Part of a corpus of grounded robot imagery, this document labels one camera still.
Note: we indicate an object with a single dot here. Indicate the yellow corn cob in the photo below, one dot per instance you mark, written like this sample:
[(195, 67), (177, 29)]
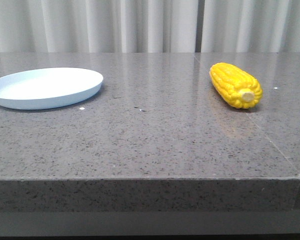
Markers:
[(238, 88)]

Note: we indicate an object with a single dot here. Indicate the light blue round plate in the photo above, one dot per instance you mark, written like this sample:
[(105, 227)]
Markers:
[(48, 88)]

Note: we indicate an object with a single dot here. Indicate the white pleated curtain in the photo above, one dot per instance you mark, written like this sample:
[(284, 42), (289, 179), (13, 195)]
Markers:
[(149, 26)]

